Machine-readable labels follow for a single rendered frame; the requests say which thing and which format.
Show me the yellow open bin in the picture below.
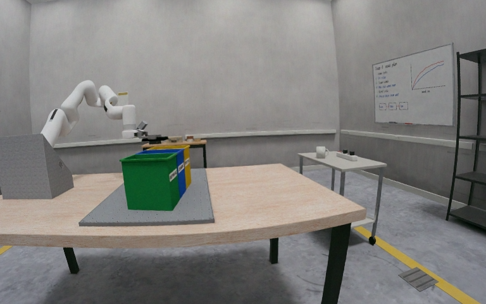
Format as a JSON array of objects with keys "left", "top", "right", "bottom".
[{"left": 147, "top": 145, "right": 191, "bottom": 189}]

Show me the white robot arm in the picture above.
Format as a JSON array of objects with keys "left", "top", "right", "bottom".
[{"left": 41, "top": 80, "right": 148, "bottom": 147}]

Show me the green bin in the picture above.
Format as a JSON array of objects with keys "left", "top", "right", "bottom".
[{"left": 120, "top": 153, "right": 180, "bottom": 211}]

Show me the blue bin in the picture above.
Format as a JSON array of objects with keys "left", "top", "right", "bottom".
[{"left": 135, "top": 148, "right": 186, "bottom": 199}]

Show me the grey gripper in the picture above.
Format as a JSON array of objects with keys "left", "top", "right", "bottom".
[{"left": 122, "top": 129, "right": 161, "bottom": 140}]

